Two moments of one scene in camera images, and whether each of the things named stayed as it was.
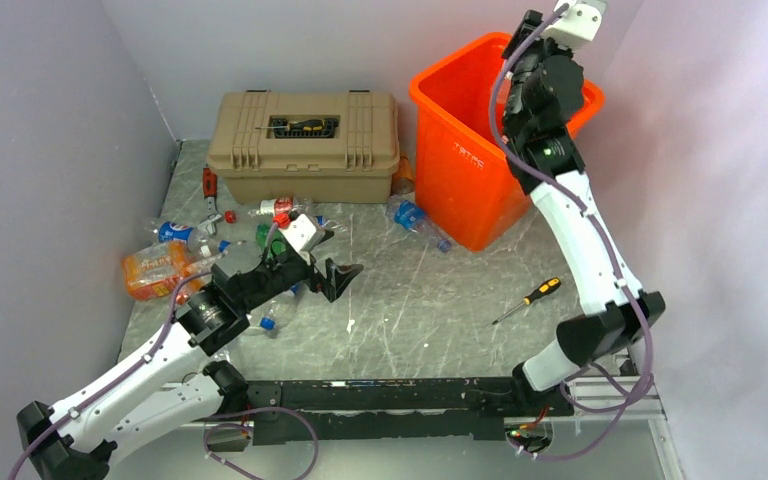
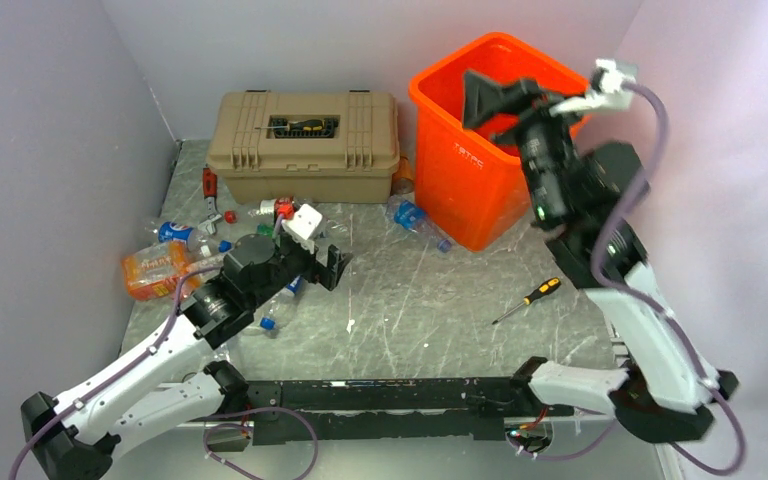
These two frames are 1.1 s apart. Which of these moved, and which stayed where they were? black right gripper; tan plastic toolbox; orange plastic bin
Moved: black right gripper
Stayed: orange plastic bin; tan plastic toolbox
